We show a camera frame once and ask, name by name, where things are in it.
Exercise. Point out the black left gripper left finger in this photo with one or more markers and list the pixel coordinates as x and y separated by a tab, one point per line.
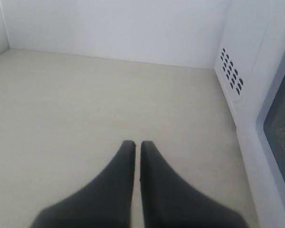
105	202

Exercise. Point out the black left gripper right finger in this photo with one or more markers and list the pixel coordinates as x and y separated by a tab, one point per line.
168	201

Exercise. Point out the white microwave door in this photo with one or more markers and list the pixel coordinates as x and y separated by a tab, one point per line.
263	148

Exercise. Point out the white microwave oven body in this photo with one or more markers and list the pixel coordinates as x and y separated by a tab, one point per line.
251	55

